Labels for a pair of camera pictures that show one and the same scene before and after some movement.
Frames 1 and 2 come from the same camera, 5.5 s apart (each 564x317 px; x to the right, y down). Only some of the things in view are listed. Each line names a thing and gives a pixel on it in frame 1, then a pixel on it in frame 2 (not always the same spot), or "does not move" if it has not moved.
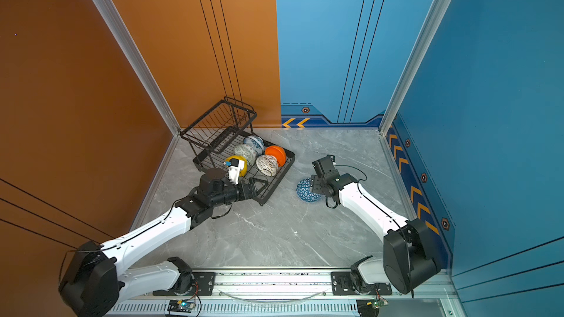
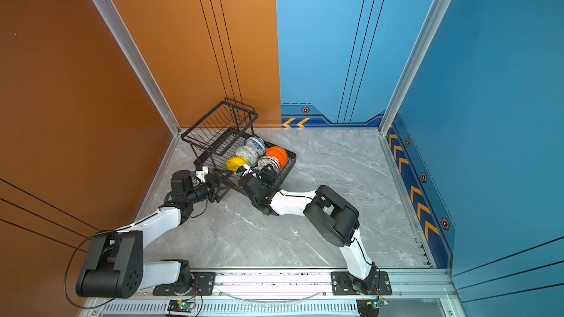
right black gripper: (314, 183) → (271, 176)
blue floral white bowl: (255, 142) does not move
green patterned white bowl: (247, 151) does not move
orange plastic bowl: (278, 152) does not move
